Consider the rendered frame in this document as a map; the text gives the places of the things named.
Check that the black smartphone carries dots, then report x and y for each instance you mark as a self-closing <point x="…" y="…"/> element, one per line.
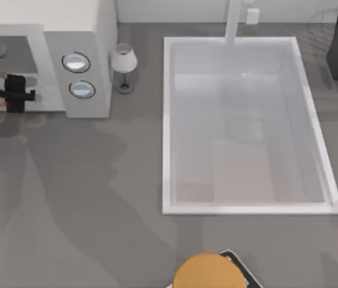
<point x="248" y="274"/>

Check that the white wall socket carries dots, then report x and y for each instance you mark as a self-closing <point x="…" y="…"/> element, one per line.
<point x="252" y="16"/>

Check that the large round microwave knob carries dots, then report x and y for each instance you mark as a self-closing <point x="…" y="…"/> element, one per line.
<point x="76" y="62"/>

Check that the round orange bread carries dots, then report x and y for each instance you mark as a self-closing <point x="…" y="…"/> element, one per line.
<point x="209" y="273"/>

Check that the small round microwave knob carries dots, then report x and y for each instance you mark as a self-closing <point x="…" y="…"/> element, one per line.
<point x="82" y="89"/>

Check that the pale microwave oven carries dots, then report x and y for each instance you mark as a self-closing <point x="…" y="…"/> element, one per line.
<point x="75" y="33"/>

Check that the white table lamp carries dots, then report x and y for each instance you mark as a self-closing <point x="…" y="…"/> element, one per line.
<point x="123" y="60"/>

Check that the white sink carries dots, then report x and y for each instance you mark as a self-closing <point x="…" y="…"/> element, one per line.
<point x="246" y="129"/>

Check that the tall white tap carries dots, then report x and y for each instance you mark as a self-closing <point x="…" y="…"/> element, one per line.
<point x="232" y="21"/>

